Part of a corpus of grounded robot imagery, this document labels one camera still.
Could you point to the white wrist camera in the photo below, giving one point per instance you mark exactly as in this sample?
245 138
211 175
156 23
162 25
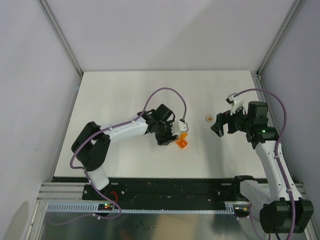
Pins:
235 102
179 126

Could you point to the right aluminium frame post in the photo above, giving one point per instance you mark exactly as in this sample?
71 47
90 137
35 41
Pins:
281 33

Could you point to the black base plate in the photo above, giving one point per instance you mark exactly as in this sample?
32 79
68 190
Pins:
175 192

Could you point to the aluminium side rail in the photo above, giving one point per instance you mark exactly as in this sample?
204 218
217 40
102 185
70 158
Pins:
272 112

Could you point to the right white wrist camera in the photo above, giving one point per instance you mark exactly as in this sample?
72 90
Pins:
235 102

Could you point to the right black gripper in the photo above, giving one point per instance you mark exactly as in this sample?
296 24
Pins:
222 118

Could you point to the aluminium frame post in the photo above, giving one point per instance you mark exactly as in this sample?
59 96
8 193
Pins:
52 20
281 33

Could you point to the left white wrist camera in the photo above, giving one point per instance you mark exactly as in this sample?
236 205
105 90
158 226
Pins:
179 126

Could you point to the left aluminium frame post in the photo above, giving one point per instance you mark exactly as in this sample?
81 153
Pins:
52 20

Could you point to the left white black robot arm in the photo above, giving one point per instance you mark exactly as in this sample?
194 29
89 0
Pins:
92 145

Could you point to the orange pill organizer box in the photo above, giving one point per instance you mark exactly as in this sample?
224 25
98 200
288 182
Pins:
181 141

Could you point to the grey slotted cable duct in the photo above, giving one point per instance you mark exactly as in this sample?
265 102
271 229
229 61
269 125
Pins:
101 207

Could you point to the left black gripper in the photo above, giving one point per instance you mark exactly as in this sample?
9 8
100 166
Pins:
169 137

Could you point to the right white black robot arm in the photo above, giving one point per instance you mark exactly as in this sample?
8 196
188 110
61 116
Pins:
282 209

